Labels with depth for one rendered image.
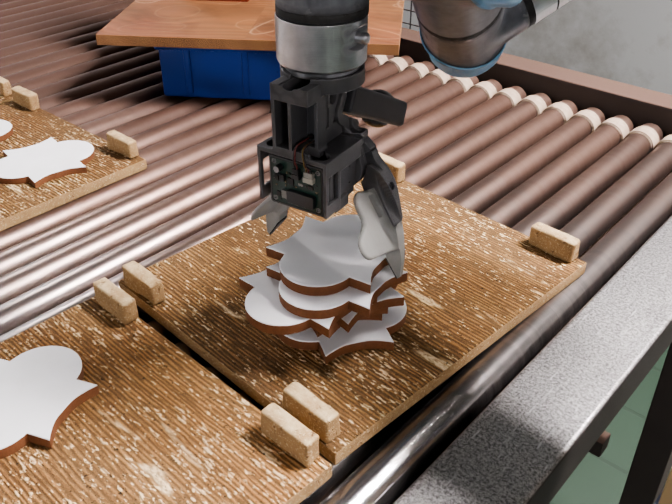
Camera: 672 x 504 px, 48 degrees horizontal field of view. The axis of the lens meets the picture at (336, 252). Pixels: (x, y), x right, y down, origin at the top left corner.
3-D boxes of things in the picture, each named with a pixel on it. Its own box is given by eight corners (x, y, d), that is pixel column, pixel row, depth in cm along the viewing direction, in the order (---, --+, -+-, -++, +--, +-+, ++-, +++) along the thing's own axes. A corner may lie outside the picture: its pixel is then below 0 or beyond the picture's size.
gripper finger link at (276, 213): (222, 232, 75) (262, 179, 68) (258, 206, 79) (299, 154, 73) (244, 255, 75) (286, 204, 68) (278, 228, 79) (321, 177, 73)
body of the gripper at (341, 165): (257, 203, 68) (249, 74, 61) (310, 166, 74) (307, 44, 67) (329, 227, 64) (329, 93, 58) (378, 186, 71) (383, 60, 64)
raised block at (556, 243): (578, 258, 89) (582, 238, 87) (570, 265, 87) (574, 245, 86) (534, 239, 92) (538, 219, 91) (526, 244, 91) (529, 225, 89)
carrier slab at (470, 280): (585, 273, 89) (587, 262, 88) (335, 466, 65) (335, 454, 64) (368, 173, 110) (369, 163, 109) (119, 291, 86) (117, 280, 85)
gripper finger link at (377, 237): (373, 302, 68) (321, 215, 67) (403, 270, 73) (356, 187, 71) (398, 295, 66) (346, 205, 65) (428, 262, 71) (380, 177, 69)
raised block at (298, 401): (341, 435, 66) (341, 412, 64) (326, 446, 65) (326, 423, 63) (296, 400, 69) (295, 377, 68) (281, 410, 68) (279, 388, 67)
